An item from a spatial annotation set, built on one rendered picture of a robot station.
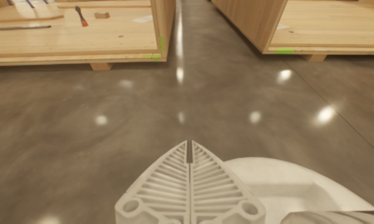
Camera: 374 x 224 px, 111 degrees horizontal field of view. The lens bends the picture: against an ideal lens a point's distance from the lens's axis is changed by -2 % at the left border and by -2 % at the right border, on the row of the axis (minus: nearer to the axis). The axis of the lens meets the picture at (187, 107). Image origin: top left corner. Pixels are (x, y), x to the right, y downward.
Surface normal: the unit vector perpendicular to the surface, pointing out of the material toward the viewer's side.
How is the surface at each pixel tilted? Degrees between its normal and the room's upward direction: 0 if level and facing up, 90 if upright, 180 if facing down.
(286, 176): 1
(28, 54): 90
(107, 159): 0
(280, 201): 0
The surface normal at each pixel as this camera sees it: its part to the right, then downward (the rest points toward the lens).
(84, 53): 0.03, 0.72
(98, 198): 0.00, -0.70
